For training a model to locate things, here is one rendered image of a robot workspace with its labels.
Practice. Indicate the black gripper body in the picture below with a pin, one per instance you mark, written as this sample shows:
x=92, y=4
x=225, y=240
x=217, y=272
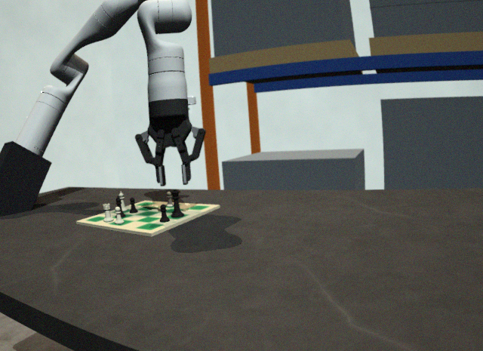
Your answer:
x=166, y=115

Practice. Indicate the green and cream chessboard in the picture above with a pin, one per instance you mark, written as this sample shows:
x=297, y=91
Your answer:
x=146, y=221

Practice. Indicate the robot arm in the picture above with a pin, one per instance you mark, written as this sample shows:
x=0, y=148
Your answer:
x=166, y=73

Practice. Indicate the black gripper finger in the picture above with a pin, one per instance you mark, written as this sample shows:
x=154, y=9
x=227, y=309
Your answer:
x=199, y=135
x=157, y=161

